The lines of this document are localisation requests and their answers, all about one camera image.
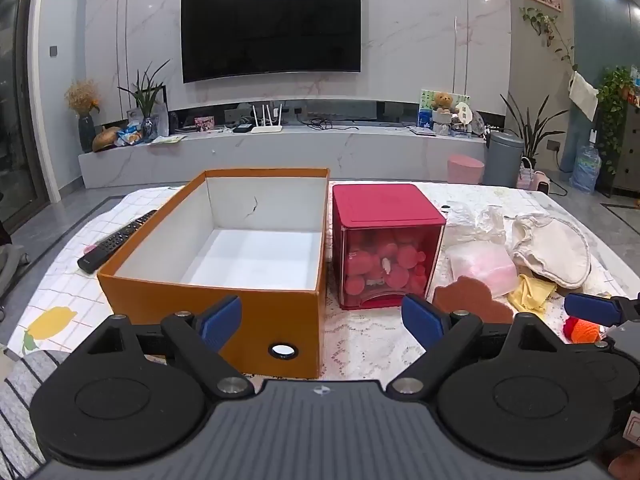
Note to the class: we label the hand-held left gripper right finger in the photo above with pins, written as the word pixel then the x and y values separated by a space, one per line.
pixel 422 319

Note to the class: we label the blue water bottle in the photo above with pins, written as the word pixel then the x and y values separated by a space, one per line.
pixel 586 170

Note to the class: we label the long leaf potted plant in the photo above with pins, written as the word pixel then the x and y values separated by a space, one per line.
pixel 530 130

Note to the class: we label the white round plush cushion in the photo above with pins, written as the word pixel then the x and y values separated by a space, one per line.
pixel 555 250

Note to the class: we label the pile of red plush balls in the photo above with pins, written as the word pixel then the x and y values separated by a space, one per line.
pixel 385 265

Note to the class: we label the white router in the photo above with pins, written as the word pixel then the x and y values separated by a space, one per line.
pixel 266 127

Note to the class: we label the grey striped cloth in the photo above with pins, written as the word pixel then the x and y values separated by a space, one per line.
pixel 20 410

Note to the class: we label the grey trash can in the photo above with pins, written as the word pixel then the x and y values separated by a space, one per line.
pixel 502 160

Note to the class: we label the black flat screen television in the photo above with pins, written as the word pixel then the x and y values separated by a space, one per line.
pixel 270 30

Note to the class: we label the red orange knitted item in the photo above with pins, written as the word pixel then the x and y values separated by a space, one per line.
pixel 582 331

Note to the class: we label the brown plush scarf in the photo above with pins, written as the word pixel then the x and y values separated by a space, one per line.
pixel 470 300

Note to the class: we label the orange cardboard box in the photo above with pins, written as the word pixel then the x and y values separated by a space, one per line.
pixel 210 320

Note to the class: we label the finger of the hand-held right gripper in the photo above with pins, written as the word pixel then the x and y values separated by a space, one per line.
pixel 586 307

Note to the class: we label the dried yellow flowers in vase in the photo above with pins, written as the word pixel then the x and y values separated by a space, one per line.
pixel 85 105

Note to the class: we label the hanging vine plant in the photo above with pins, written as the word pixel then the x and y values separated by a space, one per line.
pixel 542 25

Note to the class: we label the bushy green shelf plant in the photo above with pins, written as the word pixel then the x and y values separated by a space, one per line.
pixel 612 105

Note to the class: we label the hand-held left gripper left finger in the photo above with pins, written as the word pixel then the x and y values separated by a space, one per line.
pixel 222 321

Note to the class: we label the pink bag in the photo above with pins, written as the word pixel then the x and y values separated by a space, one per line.
pixel 531 177

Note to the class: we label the white marble television console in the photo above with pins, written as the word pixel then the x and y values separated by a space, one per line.
pixel 300 155

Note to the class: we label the black remote control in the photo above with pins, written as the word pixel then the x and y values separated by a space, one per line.
pixel 117 242

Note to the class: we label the green printed card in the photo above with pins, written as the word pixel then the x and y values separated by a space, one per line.
pixel 425 105

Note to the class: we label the white tote bag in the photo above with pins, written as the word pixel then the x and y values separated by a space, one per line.
pixel 582 95

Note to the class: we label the green plant in glass vase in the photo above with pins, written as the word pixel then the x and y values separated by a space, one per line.
pixel 147 105

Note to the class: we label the glass sliding door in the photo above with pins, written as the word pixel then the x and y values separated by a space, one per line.
pixel 15 110

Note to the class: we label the white checked lemon print cloth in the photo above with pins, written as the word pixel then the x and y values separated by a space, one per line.
pixel 55 280

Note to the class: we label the round brown bread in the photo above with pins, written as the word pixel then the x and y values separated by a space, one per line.
pixel 105 140

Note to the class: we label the dark storage cabinet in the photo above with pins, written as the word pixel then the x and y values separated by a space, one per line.
pixel 627 150

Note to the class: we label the pink round stool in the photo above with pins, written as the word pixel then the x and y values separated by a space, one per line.
pixel 465 167

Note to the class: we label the pink bubble wrap pack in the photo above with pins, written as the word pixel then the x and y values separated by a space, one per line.
pixel 482 267

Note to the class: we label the brown teddy bear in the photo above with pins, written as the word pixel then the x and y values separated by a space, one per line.
pixel 442 105

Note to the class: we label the clear plastic wrap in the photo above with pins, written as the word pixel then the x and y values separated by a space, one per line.
pixel 482 220

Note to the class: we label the black set-top box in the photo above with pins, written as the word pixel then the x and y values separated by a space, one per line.
pixel 243 128

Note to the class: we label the yellow cloth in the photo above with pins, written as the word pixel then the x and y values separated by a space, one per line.
pixel 530 295

